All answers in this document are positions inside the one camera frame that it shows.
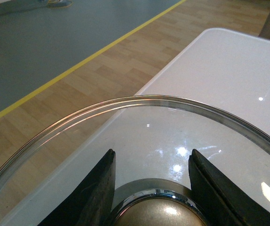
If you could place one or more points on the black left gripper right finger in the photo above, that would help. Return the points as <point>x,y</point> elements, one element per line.
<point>223,203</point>

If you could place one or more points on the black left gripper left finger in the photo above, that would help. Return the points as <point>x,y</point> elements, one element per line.
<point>91,201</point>

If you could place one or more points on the glass pot lid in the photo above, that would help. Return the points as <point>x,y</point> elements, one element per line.
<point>153,138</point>

